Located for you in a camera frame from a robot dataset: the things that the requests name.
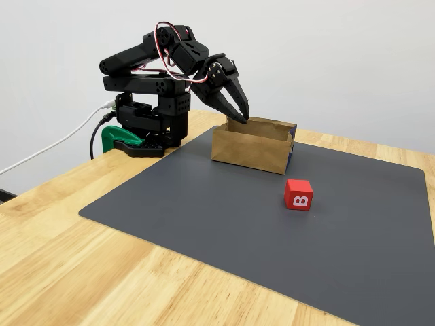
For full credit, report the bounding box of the red square block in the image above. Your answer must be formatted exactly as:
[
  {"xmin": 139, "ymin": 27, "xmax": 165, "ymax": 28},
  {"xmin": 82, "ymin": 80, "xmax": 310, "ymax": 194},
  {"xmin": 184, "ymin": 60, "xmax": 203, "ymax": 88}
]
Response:
[{"xmin": 283, "ymin": 179, "xmax": 314, "ymax": 212}]

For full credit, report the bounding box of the brown paper box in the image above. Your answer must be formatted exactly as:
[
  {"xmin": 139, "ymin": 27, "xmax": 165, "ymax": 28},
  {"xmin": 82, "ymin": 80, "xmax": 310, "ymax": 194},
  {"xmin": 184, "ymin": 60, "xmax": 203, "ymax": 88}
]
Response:
[{"xmin": 210, "ymin": 116, "xmax": 298, "ymax": 176}]

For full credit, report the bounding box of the green table clamp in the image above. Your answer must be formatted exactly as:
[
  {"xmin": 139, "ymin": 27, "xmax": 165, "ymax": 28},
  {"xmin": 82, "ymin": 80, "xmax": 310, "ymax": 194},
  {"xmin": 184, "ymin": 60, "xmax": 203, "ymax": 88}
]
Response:
[{"xmin": 101, "ymin": 124, "xmax": 147, "ymax": 154}]

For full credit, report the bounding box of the dark grey mat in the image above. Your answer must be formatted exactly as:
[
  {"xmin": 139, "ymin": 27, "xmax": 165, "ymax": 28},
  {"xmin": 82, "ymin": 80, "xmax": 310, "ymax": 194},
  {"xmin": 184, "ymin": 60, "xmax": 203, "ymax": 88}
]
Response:
[{"xmin": 77, "ymin": 124, "xmax": 435, "ymax": 326}]

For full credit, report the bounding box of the red white servo cable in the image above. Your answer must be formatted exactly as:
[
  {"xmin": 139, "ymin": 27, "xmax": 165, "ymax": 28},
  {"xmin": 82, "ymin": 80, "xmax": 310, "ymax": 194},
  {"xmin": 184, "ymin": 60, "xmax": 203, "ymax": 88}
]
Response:
[{"xmin": 154, "ymin": 21, "xmax": 210, "ymax": 84}]

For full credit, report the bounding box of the white USB cable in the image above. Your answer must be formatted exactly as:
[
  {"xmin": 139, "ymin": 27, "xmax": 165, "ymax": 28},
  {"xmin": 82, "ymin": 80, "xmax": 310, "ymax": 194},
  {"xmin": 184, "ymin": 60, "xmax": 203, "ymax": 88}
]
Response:
[{"xmin": 0, "ymin": 100, "xmax": 116, "ymax": 176}]

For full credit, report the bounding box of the black power cable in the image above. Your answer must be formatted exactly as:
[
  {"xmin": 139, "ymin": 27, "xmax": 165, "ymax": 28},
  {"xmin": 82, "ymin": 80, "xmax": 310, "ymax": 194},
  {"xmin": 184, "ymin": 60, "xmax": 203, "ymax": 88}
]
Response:
[{"xmin": 88, "ymin": 113, "xmax": 118, "ymax": 160}]

